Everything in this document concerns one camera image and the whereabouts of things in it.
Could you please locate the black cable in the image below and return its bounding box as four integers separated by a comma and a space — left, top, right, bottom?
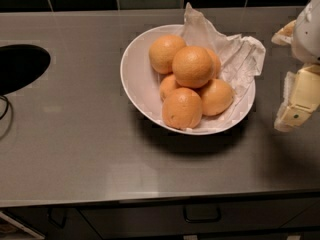
0, 94, 10, 121

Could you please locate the small orange centre left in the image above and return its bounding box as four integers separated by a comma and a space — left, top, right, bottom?
159, 74, 180, 101

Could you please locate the black oval object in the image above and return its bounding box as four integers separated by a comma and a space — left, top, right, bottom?
0, 44, 51, 95

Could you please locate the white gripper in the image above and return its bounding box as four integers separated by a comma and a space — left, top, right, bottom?
271, 0, 320, 132

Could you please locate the dark drawer with handle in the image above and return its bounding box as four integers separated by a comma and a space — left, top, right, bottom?
81, 198, 317, 239

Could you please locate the orange hidden at back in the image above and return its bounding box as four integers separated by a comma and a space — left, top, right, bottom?
206, 49, 221, 78

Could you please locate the dark left cabinet door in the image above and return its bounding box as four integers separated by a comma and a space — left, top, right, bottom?
4, 207, 101, 240

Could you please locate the orange front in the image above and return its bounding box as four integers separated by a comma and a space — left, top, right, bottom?
162, 88, 202, 129

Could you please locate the white ceramic bowl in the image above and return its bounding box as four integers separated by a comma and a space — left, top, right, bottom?
120, 24, 256, 135

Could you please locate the white crumpled paper napkin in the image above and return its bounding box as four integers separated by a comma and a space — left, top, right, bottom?
180, 2, 267, 95

